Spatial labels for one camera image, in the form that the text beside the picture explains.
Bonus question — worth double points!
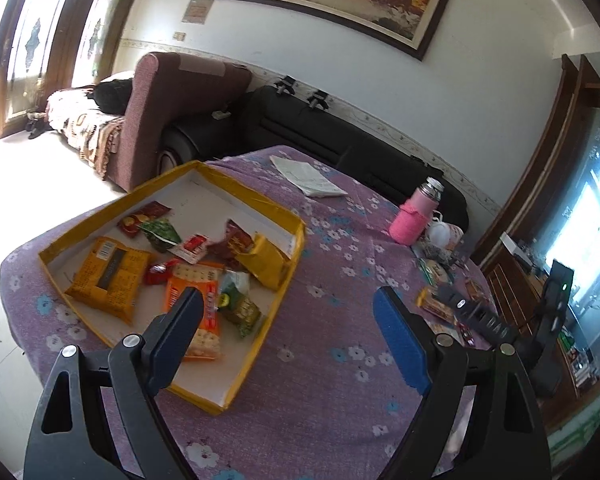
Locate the patterned sofa blanket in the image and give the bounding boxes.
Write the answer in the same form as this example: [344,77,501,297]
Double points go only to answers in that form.
[45,87,127,182]

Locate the mustard yellow snack packet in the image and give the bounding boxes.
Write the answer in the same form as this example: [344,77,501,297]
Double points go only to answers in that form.
[235,232,294,291]

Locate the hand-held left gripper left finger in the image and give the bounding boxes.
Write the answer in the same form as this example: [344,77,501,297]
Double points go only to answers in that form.
[24,287,205,480]

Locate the dark green snack packet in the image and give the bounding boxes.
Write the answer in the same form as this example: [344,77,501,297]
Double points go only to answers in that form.
[140,217,183,254]

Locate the dark red snack packet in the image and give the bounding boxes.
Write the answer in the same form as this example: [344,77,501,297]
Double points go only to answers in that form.
[207,219,256,261]

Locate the maroon sofa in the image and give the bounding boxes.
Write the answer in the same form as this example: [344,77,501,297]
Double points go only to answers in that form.
[45,51,254,194]

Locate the dark shoes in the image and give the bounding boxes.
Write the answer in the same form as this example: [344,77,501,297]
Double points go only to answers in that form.
[25,110,49,140]

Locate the white cup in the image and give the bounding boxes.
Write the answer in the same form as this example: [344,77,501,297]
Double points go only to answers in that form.
[426,212,465,251]

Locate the black sofa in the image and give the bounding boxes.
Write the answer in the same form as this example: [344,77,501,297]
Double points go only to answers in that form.
[157,85,469,234]

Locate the red foil snack packet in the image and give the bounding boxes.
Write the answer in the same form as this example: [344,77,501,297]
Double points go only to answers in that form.
[117,201,174,237]

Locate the yellow cardboard box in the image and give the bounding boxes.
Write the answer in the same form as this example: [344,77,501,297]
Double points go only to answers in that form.
[39,160,307,416]

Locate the black cloth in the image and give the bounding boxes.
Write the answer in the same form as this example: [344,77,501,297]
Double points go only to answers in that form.
[92,72,137,114]

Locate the large yellow cracker pack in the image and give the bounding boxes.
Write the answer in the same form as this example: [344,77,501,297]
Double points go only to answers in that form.
[64,236,153,326]

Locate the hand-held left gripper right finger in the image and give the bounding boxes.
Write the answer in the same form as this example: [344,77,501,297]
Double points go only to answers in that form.
[373,286,551,480]

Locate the pink knit-sleeved flask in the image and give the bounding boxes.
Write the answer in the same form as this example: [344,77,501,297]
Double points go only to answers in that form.
[389,176,446,246]

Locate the red candy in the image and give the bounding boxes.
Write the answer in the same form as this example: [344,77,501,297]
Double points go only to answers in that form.
[145,259,181,286]

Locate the round cracker pack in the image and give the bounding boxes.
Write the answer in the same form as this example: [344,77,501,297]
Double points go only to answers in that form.
[417,257,454,286]

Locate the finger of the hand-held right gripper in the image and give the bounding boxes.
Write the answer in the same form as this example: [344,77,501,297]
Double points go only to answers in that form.
[437,283,520,350]

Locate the orange cracker pack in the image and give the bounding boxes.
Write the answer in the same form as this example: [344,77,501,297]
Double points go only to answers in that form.
[165,261,224,361]

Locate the wooden glass door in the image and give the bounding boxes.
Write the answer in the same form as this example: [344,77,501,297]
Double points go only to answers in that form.
[0,0,147,142]

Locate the brown cake packet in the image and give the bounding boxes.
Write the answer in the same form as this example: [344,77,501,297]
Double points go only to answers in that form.
[416,288,457,322]

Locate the white folded paper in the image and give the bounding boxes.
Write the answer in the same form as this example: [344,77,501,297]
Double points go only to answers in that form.
[270,155,350,197]

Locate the green snack packet yellow dot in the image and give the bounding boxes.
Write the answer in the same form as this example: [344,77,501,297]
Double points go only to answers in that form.
[219,292,264,340]

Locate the white and red snack packet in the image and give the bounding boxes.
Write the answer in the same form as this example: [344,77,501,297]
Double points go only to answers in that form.
[169,233,211,265]

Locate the purple floral tablecloth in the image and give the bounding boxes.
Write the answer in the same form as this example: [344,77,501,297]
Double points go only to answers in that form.
[0,145,527,480]

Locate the small wall plaque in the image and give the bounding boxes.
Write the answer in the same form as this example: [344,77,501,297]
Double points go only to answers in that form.
[182,0,215,25]

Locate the wooden cabinet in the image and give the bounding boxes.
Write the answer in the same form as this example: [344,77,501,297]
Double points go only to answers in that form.
[472,52,600,461]

